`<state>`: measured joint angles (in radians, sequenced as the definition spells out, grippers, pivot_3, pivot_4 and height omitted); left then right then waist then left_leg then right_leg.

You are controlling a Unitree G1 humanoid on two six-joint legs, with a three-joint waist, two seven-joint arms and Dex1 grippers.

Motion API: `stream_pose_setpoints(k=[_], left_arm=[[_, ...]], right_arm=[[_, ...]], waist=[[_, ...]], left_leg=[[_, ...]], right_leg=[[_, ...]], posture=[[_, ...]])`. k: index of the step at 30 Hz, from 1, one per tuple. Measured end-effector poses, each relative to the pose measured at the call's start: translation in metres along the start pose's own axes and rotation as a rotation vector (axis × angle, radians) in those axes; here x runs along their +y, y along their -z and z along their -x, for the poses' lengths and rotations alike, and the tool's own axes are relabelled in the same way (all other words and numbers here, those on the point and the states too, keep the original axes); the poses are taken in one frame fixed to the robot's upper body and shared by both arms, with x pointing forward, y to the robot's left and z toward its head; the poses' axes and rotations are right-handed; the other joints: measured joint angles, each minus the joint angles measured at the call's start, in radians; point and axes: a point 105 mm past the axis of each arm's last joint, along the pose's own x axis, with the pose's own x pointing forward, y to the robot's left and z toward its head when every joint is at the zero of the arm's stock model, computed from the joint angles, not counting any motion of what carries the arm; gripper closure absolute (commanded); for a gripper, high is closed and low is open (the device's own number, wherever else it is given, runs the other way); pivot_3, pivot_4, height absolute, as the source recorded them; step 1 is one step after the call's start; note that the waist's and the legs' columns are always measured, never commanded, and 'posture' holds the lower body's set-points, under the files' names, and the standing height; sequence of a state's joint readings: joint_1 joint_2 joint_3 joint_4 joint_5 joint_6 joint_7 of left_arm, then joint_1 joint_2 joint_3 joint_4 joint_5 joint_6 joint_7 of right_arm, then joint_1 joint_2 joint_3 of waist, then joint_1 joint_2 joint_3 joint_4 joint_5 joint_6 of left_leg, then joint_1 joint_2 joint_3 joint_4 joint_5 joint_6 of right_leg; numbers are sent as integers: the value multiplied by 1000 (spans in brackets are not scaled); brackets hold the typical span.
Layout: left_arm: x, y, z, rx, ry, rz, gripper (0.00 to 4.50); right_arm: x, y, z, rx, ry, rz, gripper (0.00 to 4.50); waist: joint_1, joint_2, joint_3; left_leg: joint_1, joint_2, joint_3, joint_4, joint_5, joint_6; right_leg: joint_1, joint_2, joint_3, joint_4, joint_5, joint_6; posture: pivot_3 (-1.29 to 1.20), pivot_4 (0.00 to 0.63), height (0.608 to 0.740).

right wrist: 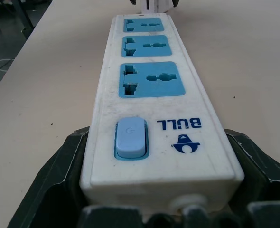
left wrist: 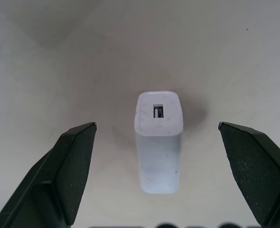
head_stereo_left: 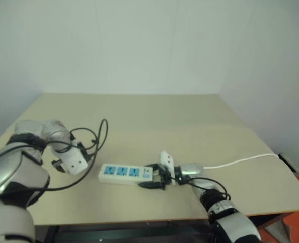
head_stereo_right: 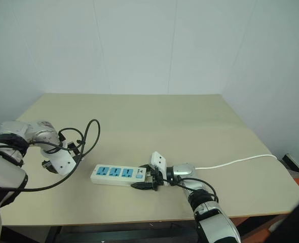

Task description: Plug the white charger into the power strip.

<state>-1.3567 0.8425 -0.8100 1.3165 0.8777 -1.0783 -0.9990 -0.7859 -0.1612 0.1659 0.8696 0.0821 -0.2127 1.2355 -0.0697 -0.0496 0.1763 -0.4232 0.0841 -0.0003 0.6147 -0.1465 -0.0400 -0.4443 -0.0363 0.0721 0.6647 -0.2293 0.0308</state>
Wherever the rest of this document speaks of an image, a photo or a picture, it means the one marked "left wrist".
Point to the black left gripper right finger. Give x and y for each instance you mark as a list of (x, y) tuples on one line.
[(256, 171)]

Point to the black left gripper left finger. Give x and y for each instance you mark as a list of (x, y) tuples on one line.
[(59, 175)]

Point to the white USB charger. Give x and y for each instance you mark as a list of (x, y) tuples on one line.
[(158, 142)]

